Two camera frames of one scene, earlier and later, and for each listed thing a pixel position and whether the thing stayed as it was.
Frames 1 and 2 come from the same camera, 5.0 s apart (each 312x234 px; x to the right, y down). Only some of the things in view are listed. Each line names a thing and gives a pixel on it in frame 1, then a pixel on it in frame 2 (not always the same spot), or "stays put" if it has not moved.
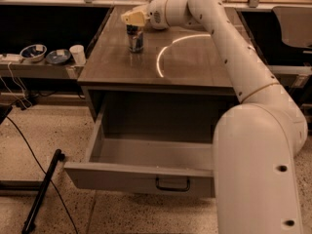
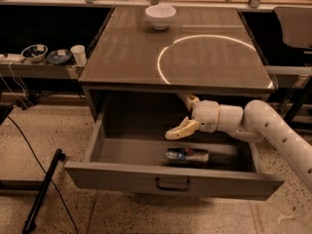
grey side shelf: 40,69 stays put
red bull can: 135,37 -> 187,155
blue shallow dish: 58,57 stays put
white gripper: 156,16 -> 207,115
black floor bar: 29,222 stays put
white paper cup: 78,54 stays put
